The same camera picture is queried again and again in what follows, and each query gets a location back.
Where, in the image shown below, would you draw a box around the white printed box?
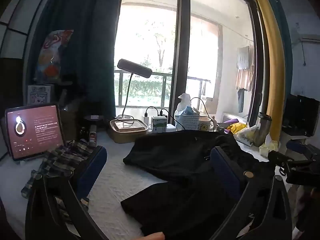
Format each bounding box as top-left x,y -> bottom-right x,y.
27,84 -> 55,105

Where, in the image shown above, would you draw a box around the tablet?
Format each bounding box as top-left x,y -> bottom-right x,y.
5,103 -> 67,162

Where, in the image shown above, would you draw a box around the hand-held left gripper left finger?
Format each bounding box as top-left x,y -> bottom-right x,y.
25,145 -> 108,240

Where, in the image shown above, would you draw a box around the grey desk lamp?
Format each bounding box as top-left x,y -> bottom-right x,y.
117,59 -> 153,120

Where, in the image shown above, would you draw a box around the steel thermos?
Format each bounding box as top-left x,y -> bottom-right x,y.
252,112 -> 272,147

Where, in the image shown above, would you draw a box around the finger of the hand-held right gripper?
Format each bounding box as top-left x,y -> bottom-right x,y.
268,150 -> 313,173
286,140 -> 320,156

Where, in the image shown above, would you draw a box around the green and white carton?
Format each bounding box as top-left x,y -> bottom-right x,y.
151,116 -> 167,133

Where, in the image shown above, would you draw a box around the black cable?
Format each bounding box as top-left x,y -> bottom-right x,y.
145,106 -> 159,117
174,97 -> 213,131

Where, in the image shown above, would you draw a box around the dark window frame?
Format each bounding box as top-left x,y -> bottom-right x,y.
169,0 -> 192,130

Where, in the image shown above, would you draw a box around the hanging clothes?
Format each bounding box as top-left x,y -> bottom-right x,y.
235,45 -> 256,113

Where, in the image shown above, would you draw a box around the white plastic bag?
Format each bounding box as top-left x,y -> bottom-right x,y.
234,125 -> 258,147

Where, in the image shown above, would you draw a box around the colourful printed bag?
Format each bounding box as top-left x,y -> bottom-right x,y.
35,29 -> 75,84

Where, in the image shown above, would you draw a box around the beige lidded box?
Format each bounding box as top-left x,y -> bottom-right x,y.
107,119 -> 149,144

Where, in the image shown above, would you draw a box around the black box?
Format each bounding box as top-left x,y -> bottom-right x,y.
282,94 -> 320,137

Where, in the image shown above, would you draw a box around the clear plastic bag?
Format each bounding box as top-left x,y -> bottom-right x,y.
175,93 -> 193,115

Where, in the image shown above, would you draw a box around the dark bottle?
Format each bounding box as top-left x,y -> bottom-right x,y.
88,124 -> 98,147

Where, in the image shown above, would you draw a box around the pale yellow tissue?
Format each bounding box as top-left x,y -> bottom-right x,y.
259,140 -> 279,158

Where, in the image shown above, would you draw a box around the balcony railing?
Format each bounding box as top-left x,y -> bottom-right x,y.
114,70 -> 212,110

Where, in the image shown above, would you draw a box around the bear print mug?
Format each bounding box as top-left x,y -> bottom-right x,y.
198,117 -> 216,132

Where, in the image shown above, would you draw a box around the yellow bag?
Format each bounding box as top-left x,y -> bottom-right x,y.
226,122 -> 248,135

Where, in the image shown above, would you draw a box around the black round container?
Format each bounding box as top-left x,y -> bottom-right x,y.
84,114 -> 106,128

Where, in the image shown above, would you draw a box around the black pants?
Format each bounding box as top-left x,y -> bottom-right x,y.
121,129 -> 275,240

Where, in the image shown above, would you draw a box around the white plastic basket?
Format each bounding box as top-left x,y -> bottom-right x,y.
174,112 -> 200,131

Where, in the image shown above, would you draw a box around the plaid cloth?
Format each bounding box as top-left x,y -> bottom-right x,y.
21,140 -> 100,228

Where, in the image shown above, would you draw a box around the dark blue curtain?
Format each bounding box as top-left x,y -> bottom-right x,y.
32,0 -> 128,120

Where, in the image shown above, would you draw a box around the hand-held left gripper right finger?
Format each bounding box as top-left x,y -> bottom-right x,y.
210,146 -> 293,240

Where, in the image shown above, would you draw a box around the yellow curtain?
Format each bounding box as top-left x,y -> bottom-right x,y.
246,0 -> 287,143

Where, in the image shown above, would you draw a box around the white textured tablecloth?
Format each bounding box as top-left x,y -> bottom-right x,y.
0,130 -> 278,240

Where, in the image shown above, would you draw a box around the white air conditioner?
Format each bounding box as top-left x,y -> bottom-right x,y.
299,34 -> 320,43

